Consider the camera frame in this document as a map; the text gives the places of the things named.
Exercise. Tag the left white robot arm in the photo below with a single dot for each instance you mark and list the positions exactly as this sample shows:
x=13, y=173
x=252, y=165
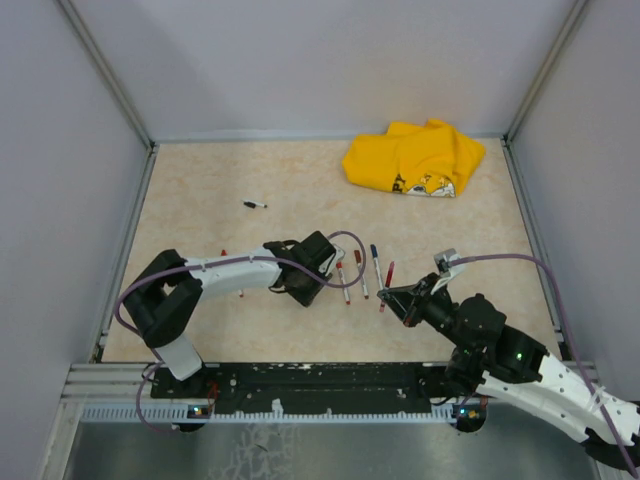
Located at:
x=164, y=297

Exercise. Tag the white slotted cable duct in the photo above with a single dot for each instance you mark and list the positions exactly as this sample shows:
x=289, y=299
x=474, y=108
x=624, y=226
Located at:
x=193, y=414

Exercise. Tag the white pen red tip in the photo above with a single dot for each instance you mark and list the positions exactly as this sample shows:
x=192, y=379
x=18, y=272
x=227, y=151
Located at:
x=343, y=282

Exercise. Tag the dark red pen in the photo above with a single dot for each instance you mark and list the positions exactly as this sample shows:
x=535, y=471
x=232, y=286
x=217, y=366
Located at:
x=386, y=285

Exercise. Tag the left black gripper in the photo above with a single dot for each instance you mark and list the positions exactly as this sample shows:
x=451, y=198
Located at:
x=303, y=297

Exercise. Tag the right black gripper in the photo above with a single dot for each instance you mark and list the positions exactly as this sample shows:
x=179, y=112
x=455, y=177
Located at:
x=405, y=300

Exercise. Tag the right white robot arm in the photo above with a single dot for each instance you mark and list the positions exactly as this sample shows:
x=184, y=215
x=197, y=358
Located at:
x=491, y=358

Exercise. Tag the white pen blue markings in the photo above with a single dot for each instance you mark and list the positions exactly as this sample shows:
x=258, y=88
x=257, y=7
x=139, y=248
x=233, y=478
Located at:
x=362, y=281

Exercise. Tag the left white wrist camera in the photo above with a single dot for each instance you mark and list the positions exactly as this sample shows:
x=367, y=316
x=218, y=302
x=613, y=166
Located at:
x=334, y=259

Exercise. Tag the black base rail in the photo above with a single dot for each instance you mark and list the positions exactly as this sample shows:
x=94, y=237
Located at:
x=313, y=389

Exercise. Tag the black capped marker pen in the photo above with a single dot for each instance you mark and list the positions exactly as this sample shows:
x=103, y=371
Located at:
x=254, y=204

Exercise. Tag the yellow folded t-shirt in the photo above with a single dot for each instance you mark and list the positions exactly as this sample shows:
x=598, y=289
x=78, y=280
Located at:
x=434, y=160

